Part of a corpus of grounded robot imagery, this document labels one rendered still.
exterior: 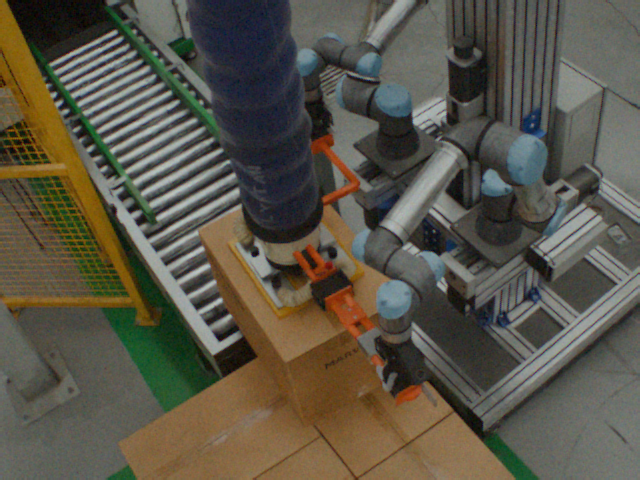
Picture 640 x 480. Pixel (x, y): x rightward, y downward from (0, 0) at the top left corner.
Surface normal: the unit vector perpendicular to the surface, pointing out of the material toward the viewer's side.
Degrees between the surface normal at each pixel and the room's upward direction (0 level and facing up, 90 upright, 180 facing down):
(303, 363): 90
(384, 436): 0
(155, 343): 0
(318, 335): 1
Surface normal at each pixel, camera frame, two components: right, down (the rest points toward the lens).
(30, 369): 0.55, 0.60
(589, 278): -0.13, -0.63
